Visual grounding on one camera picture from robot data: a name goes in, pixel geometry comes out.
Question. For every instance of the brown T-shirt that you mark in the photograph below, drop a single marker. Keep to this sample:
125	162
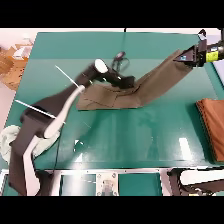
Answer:
160	80

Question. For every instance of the pale green garment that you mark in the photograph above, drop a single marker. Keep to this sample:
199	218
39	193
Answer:
8	140

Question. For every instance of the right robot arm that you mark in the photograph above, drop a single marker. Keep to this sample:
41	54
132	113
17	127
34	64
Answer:
200	180

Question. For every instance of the orange garment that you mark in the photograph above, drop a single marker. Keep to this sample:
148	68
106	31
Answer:
213	128

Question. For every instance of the silver frame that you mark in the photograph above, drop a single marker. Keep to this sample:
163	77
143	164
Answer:
106	181

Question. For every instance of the cardboard box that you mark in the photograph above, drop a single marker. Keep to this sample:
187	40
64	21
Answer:
11	66

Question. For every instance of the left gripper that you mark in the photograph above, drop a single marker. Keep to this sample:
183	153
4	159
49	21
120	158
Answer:
126	82

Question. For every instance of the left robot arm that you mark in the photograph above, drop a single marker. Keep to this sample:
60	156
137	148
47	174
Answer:
40	120

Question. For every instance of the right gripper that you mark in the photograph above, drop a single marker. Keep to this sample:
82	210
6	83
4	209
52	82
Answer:
201	51

